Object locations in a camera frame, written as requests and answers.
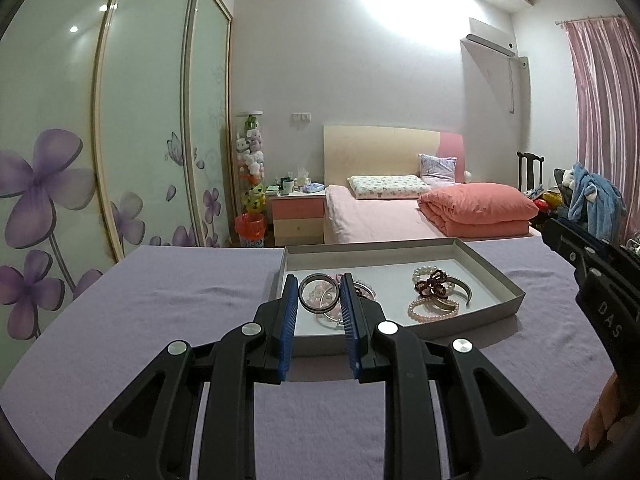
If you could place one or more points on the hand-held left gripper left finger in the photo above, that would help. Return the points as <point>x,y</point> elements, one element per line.
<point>289,320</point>

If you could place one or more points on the grey cardboard box tray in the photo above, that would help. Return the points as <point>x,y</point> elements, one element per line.
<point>390,270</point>

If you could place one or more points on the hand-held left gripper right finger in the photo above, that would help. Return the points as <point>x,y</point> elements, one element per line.
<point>350,325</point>

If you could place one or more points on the purple table cloth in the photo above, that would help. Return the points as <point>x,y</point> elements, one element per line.
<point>125,300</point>

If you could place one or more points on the pink and cream nightstand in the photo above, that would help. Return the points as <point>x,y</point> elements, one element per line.
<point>297,217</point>

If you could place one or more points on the blue plush garment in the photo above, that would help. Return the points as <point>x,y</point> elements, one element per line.
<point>597,200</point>

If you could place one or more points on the pile of colourful toys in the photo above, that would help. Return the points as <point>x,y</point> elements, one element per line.
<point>547,200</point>

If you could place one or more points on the white wall socket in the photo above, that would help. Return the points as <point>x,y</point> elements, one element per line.
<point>302,117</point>

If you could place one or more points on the clear tube of plush toys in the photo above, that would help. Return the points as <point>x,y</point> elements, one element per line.
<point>250,160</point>

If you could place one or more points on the red plastic bag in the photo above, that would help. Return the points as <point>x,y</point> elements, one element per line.
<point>250,227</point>

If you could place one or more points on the floral sliding-door wardrobe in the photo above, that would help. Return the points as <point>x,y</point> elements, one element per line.
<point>100,135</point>

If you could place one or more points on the pale blue folded cloth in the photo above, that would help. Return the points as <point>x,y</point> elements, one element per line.
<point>314,188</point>

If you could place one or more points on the cream and pink headboard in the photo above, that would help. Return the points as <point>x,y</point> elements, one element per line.
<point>370,152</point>

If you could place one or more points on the dark wooden chair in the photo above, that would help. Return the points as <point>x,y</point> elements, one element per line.
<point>530,172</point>

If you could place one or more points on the thin silver bangle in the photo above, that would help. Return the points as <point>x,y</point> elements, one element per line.
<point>301,296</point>

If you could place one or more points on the white air conditioner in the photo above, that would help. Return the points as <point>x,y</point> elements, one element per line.
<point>490,44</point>

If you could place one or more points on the person's right hand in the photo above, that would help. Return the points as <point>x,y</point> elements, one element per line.
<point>602,417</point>

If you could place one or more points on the pink bed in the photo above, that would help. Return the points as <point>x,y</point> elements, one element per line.
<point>375,217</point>

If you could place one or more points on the white mug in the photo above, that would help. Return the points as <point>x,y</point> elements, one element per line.
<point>288,186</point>

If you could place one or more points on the folded orange duvet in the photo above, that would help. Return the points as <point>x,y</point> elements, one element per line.
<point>480,207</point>

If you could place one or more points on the small purple pillow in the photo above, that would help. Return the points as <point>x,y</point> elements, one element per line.
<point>440,170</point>

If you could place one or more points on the white floral pillow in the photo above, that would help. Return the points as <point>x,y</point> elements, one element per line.
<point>387,186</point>

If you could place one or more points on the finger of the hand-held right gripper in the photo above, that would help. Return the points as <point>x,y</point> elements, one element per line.
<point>592,235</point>
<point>570,245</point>

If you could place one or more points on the tissue box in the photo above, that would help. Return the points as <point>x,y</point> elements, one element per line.
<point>305,177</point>

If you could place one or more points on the pink curtain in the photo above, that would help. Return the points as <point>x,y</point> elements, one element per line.
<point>607,110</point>

